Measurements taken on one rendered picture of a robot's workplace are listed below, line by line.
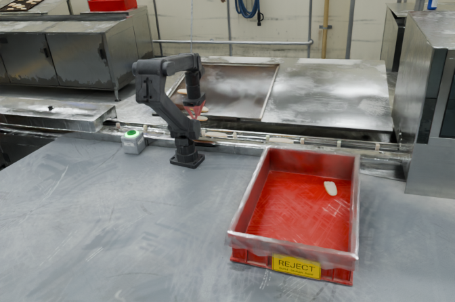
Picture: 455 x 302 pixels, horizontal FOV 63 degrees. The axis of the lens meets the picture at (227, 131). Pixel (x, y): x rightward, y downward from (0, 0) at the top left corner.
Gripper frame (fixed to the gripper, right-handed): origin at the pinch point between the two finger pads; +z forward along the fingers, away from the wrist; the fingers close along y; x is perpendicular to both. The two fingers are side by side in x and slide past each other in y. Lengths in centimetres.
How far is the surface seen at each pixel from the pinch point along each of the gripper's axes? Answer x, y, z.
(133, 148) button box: 22.2, -16.7, 8.4
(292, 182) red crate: -44, -24, 11
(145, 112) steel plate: 38.0, 23.2, 11.2
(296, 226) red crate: -48, -46, 11
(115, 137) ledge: 35.6, -9.2, 8.6
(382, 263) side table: -71, -54, 11
